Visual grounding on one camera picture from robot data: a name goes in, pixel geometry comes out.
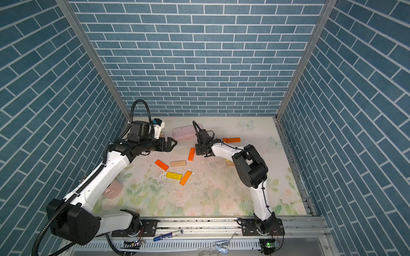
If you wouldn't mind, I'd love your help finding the pink pen cup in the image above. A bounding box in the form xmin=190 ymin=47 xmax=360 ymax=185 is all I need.
xmin=102 ymin=179 xmax=123 ymax=199

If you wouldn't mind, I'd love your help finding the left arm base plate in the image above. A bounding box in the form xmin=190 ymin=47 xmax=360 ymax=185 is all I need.
xmin=111 ymin=219 xmax=158 ymax=238

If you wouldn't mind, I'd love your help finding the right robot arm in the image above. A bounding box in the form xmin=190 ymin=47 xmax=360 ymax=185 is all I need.
xmin=192 ymin=121 xmax=285 ymax=236

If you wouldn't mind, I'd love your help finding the orange block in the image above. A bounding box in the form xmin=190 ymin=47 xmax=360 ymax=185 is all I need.
xmin=180 ymin=170 xmax=192 ymax=186
xmin=155 ymin=160 xmax=169 ymax=171
xmin=223 ymin=137 xmax=241 ymax=144
xmin=188 ymin=148 xmax=195 ymax=161

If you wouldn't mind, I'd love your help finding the yellow block lower left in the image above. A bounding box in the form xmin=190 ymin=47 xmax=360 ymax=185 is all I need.
xmin=165 ymin=172 xmax=183 ymax=180

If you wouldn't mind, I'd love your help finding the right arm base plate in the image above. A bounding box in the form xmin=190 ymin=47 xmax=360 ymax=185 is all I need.
xmin=236 ymin=218 xmax=285 ymax=237

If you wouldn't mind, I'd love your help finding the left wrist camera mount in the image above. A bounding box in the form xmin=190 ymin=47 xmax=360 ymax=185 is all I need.
xmin=152 ymin=118 xmax=165 ymax=139

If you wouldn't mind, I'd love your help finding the blue screwdriver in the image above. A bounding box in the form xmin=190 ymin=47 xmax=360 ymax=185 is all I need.
xmin=153 ymin=229 xmax=183 ymax=242

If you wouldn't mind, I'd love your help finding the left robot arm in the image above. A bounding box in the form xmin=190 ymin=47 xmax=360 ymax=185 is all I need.
xmin=47 ymin=118 xmax=177 ymax=245

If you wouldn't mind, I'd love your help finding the pink pencil case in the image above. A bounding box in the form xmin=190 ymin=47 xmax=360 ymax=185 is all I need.
xmin=173 ymin=124 xmax=196 ymax=141

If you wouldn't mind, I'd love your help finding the aluminium rail frame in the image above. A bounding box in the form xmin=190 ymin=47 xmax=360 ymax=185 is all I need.
xmin=56 ymin=215 xmax=340 ymax=256

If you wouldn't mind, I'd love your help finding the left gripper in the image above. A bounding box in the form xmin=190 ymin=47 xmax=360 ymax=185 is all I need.
xmin=139 ymin=135 xmax=178 ymax=153

